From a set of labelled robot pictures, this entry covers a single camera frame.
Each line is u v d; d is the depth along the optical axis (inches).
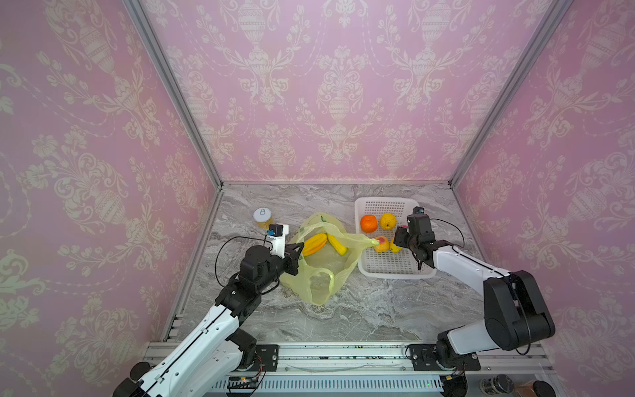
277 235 25.3
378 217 39.4
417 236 27.9
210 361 22.5
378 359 29.8
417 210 32.5
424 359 28.7
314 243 38.2
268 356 29.4
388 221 39.3
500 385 24.3
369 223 38.8
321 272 25.5
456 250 24.1
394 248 36.9
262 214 40.4
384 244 36.7
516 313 17.1
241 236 25.4
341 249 37.3
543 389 24.1
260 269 23.4
